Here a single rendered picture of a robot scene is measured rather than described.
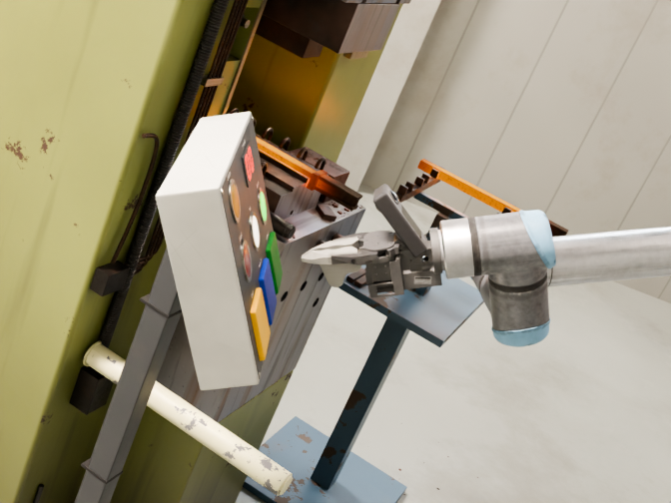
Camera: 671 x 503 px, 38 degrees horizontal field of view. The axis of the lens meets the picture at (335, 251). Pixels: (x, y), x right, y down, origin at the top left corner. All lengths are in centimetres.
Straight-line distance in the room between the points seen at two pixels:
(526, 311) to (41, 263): 84
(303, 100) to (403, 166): 297
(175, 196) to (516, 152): 407
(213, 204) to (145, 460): 106
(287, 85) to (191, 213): 104
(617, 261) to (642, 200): 370
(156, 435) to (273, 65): 85
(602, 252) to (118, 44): 86
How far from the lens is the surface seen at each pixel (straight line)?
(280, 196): 185
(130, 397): 153
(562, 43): 506
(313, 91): 218
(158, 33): 156
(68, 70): 167
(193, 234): 121
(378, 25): 187
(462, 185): 252
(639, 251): 172
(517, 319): 153
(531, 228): 147
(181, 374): 203
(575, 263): 168
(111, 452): 159
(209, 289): 124
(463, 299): 257
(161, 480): 216
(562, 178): 526
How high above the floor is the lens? 164
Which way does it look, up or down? 23 degrees down
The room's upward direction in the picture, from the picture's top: 24 degrees clockwise
